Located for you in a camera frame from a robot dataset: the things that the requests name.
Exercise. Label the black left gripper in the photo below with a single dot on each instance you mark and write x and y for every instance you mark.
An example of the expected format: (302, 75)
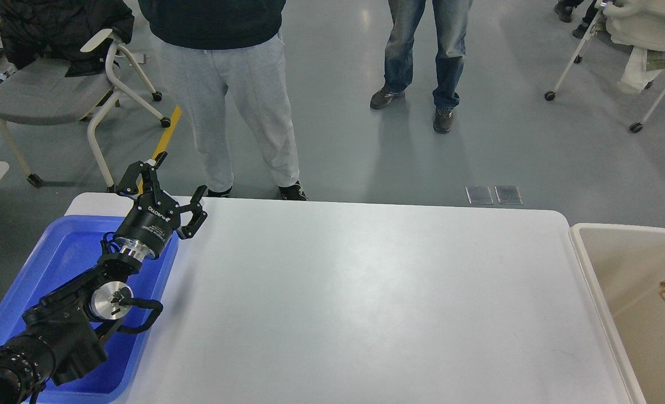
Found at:
(150, 225)

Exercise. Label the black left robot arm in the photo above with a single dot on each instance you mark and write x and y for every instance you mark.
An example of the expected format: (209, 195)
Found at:
(68, 328)

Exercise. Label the beige plastic bin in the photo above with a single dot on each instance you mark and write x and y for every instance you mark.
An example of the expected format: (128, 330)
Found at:
(623, 266)

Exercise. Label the yellow floor tape strip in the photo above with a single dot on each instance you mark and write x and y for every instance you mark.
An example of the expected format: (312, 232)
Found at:
(167, 134)

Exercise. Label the person in grey sweatpants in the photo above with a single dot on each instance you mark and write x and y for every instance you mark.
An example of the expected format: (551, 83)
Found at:
(207, 50)

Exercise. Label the white chair at right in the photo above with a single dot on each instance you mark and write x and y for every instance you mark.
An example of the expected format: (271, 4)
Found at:
(597, 29)

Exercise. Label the right metal floor plate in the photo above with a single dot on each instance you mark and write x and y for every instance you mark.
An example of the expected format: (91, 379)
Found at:
(508, 195)

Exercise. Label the metal floor plate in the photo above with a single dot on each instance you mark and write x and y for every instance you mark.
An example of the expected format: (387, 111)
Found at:
(508, 195)
(479, 195)

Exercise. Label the black jacket on chair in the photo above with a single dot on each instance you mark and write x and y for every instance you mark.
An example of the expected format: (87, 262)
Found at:
(31, 28)

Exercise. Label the left metal floor plate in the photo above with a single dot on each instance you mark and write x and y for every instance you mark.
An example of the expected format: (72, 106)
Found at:
(479, 195)

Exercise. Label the cream garment on chair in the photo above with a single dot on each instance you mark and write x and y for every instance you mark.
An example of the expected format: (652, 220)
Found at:
(641, 25)

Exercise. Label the person's feet far right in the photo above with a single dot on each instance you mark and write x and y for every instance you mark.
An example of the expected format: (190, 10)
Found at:
(565, 9)

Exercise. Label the grey chair with white frame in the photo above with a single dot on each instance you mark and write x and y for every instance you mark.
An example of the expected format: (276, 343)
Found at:
(42, 95)

